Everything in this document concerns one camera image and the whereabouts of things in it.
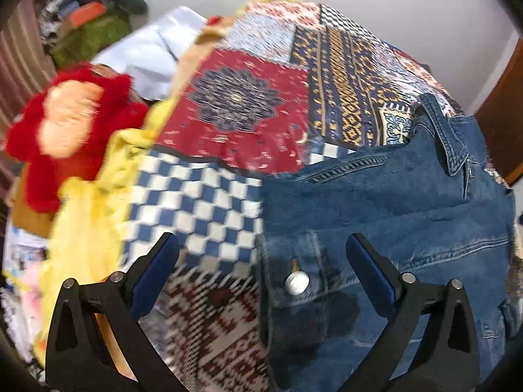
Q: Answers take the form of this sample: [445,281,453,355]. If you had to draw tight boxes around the blue denim jacket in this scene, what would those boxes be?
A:
[257,93,519,392]

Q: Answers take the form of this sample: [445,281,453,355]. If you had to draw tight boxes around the light blue shirt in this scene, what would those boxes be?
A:
[92,6,209,102]

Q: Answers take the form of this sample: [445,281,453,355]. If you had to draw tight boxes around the green clothes pile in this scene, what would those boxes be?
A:
[51,14,131,70]

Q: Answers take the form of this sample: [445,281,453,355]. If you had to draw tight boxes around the patchwork printed blanket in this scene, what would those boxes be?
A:
[123,2,523,392]

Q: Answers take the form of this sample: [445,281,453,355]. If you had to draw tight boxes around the wooden door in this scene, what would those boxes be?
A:
[476,37,523,188]

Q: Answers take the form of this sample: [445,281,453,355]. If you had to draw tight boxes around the pile of papers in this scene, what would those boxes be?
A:
[0,229,54,376]

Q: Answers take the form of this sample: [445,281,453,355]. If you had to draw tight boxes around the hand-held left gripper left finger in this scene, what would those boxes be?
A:
[45,232,189,392]

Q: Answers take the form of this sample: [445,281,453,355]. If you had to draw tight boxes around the striped brown curtain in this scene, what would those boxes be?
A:
[0,0,58,197]

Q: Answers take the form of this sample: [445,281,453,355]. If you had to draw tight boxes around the red plush toy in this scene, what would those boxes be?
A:
[5,63,150,213]

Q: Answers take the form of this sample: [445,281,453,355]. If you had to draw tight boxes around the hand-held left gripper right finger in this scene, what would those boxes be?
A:
[345,233,481,392]

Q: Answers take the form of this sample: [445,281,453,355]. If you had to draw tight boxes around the yellow cloth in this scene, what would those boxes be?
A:
[33,102,176,376]

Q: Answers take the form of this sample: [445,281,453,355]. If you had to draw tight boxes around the orange box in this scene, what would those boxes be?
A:
[67,2,107,26]

